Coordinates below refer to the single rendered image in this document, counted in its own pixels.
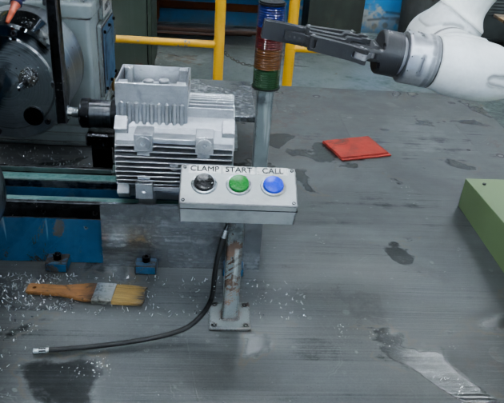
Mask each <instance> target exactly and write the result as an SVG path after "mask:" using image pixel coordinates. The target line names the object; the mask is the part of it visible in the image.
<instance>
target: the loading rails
mask: <svg viewBox="0 0 504 403"><path fill-rule="evenodd" d="M0 167H1V169H2V172H3V175H4V178H5V182H6V207H5V210H4V214H3V215H2V219H1V221H0V261H45V270H46V272H61V273H66V272H67V271H68V269H69V267H70V263H71V262H89V263H103V266H133V267H134V272H135V274H154V275H155V274H156V273H157V269H158V267H163V268H194V269H213V266H214V259H215V255H216V252H217V248H218V243H219V241H220V238H221V236H222V231H223V229H224V227H225V224H226V223H223V222H198V221H179V208H178V200H167V199H157V201H156V204H150V203H138V198H136V197H135V196H130V197H119V196H118V194H117V187H118V184H117V180H116V171H115V163H113V168H101V167H80V166H38V165H17V164H0ZM261 240H262V224H248V223H245V225H244V237H243V247H242V269H241V277H243V275H244V269H253V270H258V268H259V259H260V249H261Z"/></svg>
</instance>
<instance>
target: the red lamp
mask: <svg viewBox="0 0 504 403"><path fill-rule="evenodd" d="M256 29H257V30H256V40H255V41H256V43H255V46H256V47H257V48H259V49H260V50H269V51H275V50H280V49H282V46H283V42H277V41H273V40H269V39H264V38H261V31H262V28H260V27H258V26H257V28H256Z"/></svg>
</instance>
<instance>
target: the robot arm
mask: <svg viewBox="0 0 504 403"><path fill-rule="evenodd" d="M496 1H497V0H440V1H439V2H438V3H436V4H435V5H434V6H432V7H431V8H429V9H428V10H425V11H424V12H422V13H420V14H419V15H417V16H416V17H415V18H414V19H413V20H412V21H411V22H410V24H409V25H408V27H407V29H406V31H405V32H404V33H402V32H397V31H393V30H387V29H384V30H381V31H380V32H379V33H378V36H377V37H376V39H371V38H368V35H367V34H360V33H358V34H356V33H355V31H354V30H339V29H334V28H328V27H322V26H312V25H310V24H308V25H306V26H300V25H296V24H292V23H288V22H280V21H276V20H272V19H268V18H264V21H263V24H262V31H261V38H264V39H269V40H273V41H277V42H284V43H289V44H293V45H297V46H304V47H307V49H308V51H314V52H317V53H320V54H325V55H329V56H332V57H336V58H341V59H344V60H347V61H351V62H355V63H358V64H359V65H361V66H364V65H365V64H366V61H368V62H370V68H371V71H372V72H373V73H374V74H380V75H384V76H388V77H392V78H393V79H394V80H395V81H396V82H399V83H403V84H408V85H412V86H417V87H424V88H427V89H430V90H433V91H434V92H435V93H437V94H441V95H444V96H447V97H450V98H457V99H462V100H467V101H475V102H489V101H497V100H501V99H504V47H503V46H500V45H499V44H496V43H493V42H488V40H487V39H486V38H481V36H482V34H483V20H484V17H485V15H486V13H487V11H488V10H489V8H491V7H492V5H493V4H494V3H495V2H496Z"/></svg>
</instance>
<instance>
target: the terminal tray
mask: <svg viewBox="0 0 504 403"><path fill-rule="evenodd" d="M127 66H131V67H127ZM182 68H185V69H186V70H182ZM121 79H124V80H125V81H123V82H122V81H120V80H121ZM190 79H191V68H190V67H176V66H146V65H131V64H123V65H122V68H121V69H120V71H119V73H118V76H117V78H116V80H115V82H114V95H115V105H116V115H125V116H128V118H129V124H130V123H131V122H135V124H138V123H139V122H142V124H143V125H145V124H146V123H147V122H149V123H150V124H151V125H153V124H154V123H155V122H157V124H158V125H159V126H160V125H161V124H162V123H165V125H166V126H168V125H169V123H172V125H173V126H176V124H177V123H178V124H179V125H180V126H183V125H184V124H187V118H188V105H189V97H190ZM179 82H183V83H184V84H179Z"/></svg>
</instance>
